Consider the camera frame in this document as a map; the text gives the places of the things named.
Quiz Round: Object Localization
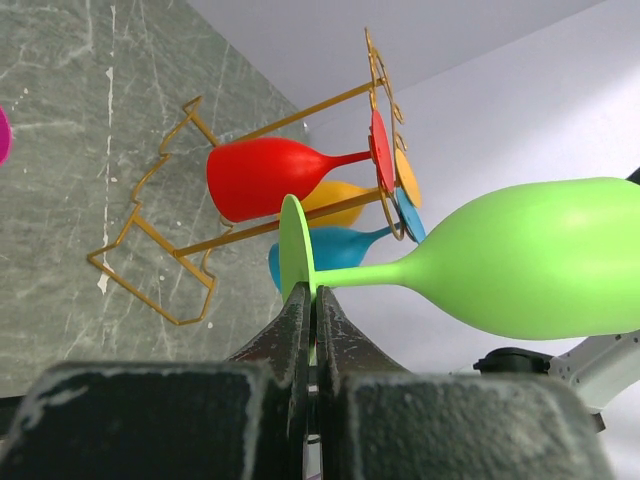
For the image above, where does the orange plastic wine glass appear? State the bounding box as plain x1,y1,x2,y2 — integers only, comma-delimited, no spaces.
301,147,422,228

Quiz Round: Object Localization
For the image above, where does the red plastic wine glass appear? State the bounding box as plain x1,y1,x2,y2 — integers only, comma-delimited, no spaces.
206,110,395,223

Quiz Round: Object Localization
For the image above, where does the gold wire wine glass rack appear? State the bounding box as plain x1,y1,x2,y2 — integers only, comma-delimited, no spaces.
87,29,409,326

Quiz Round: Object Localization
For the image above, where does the pink plastic wine glass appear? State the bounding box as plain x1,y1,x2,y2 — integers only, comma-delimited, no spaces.
0,107,13,165

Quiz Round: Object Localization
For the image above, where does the blue plastic wine glass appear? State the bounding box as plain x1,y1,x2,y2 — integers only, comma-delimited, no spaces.
268,187,428,294

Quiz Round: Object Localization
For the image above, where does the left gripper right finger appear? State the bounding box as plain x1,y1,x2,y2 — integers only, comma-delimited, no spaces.
316,287,613,479

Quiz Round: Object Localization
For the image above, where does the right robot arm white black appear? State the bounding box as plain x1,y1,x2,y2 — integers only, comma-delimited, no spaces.
473,331,639,414

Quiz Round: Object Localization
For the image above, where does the green plastic wine glass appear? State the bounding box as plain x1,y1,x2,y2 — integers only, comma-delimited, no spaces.
279,177,639,340

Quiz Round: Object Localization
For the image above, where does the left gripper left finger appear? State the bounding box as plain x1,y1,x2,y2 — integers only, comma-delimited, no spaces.
1,284,311,479

